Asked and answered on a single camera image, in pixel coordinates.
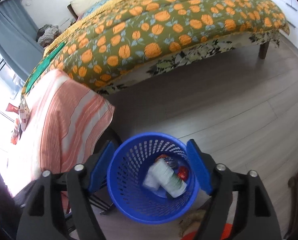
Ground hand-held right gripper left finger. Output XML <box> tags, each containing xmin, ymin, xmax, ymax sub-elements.
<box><xmin>16</xmin><ymin>140</ymin><xmax>116</xmax><ymax>240</ymax></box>

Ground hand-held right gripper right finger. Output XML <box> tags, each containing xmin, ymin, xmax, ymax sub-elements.
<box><xmin>186</xmin><ymin>139</ymin><xmax>282</xmax><ymax>240</ymax></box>

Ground crushed red can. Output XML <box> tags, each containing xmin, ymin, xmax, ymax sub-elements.
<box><xmin>168</xmin><ymin>160</ymin><xmax>190</xmax><ymax>181</ymax></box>

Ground white drink carton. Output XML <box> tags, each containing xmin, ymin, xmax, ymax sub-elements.
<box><xmin>143</xmin><ymin>159</ymin><xmax>187</xmax><ymax>198</ymax></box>

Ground blue plastic waste basket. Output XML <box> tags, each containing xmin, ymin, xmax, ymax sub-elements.
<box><xmin>106</xmin><ymin>132</ymin><xmax>199</xmax><ymax>224</ymax></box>

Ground brown furry slipper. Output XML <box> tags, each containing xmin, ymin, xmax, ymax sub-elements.
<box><xmin>179</xmin><ymin>209</ymin><xmax>207</xmax><ymax>238</ymax></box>

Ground striped orange white tablecloth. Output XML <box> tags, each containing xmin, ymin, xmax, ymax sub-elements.
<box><xmin>4</xmin><ymin>69</ymin><xmax>116</xmax><ymax>198</ymax></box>

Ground dark cloth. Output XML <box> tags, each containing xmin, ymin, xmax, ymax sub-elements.
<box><xmin>0</xmin><ymin>162</ymin><xmax>27</xmax><ymax>240</ymax></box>

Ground floral bed sheet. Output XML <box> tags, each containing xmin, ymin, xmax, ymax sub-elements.
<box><xmin>96</xmin><ymin>31</ymin><xmax>281</xmax><ymax>96</ymax></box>

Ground folded green cloth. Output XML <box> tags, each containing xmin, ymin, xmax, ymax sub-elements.
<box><xmin>23</xmin><ymin>42</ymin><xmax>66</xmax><ymax>94</ymax></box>

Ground bed with floral quilt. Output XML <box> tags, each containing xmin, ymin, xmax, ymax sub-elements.
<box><xmin>21</xmin><ymin>0</ymin><xmax>291</xmax><ymax>95</ymax></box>

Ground pile of clothes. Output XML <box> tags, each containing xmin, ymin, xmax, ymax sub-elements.
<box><xmin>36</xmin><ymin>24</ymin><xmax>61</xmax><ymax>48</ymax></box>

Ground blue floral pillow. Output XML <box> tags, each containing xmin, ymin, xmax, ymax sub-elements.
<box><xmin>85</xmin><ymin>0</ymin><xmax>107</xmax><ymax>17</ymax></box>

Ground blue grey curtain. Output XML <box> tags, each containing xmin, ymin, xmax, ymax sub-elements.
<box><xmin>0</xmin><ymin>0</ymin><xmax>46</xmax><ymax>80</ymax></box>

